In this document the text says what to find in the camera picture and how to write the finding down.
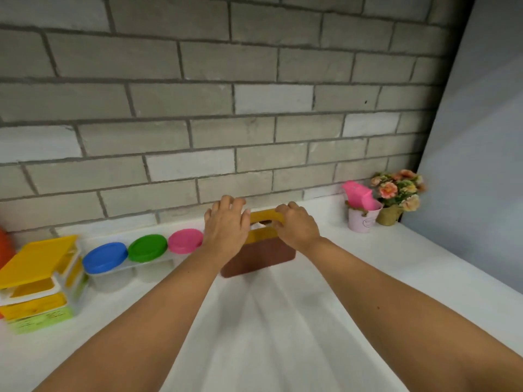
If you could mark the pink metal bucket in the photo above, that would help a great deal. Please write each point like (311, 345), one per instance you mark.
(361, 222)

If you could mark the white countertop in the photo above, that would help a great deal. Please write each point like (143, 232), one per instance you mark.
(388, 261)

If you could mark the orange plastic jug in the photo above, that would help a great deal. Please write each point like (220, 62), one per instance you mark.
(5, 249)

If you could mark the clear jar with green lid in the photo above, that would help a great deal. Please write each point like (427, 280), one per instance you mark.
(147, 248)

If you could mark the person's right forearm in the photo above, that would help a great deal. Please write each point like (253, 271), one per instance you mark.
(416, 322)

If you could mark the person's left hand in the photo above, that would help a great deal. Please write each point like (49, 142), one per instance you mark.
(224, 232)

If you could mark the person's left forearm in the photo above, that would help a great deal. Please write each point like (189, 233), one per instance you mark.
(130, 334)

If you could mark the clear plastic jar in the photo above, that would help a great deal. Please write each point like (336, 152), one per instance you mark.
(114, 279)

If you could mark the artificial flowers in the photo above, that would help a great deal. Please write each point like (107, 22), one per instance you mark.
(388, 189)

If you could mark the person's right hand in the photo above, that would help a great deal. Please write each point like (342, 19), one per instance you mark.
(298, 230)

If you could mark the clear jar with blue lid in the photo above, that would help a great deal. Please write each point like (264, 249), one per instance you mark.
(105, 257)

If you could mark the yellow mini drawer organizer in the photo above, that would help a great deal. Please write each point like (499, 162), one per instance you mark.
(36, 257)

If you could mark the brown tissue box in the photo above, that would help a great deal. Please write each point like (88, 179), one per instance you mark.
(261, 257)

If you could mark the clear jar with pink lid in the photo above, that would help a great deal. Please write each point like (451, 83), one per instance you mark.
(185, 240)

